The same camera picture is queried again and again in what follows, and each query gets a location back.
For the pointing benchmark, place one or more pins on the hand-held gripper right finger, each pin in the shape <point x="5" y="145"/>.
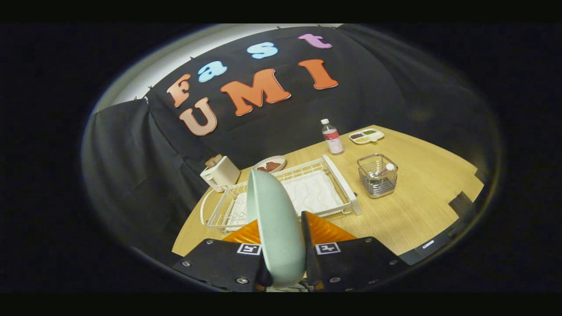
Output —
<point x="351" y="263"/>

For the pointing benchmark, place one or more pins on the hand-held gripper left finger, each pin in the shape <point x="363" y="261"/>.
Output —
<point x="219" y="263"/>

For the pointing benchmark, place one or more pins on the pale green plate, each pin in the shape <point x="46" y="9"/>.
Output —
<point x="276" y="228"/>

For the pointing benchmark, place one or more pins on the small beige plate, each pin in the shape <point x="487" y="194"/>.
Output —
<point x="276" y="159"/>

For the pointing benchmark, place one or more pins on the white toaster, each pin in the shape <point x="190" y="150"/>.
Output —
<point x="221" y="174"/>

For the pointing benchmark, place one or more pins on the toast slices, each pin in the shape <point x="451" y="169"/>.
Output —
<point x="214" y="160"/>

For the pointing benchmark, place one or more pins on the red meat pieces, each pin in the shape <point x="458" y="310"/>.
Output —
<point x="270" y="166"/>

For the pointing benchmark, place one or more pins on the clear bottle with red label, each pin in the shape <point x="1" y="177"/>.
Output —
<point x="333" y="140"/>

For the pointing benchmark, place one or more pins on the white divided snack tray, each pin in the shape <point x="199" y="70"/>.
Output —
<point x="366" y="137"/>

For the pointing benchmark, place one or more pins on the black backdrop cloth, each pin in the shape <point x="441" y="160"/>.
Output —
<point x="131" y="166"/>

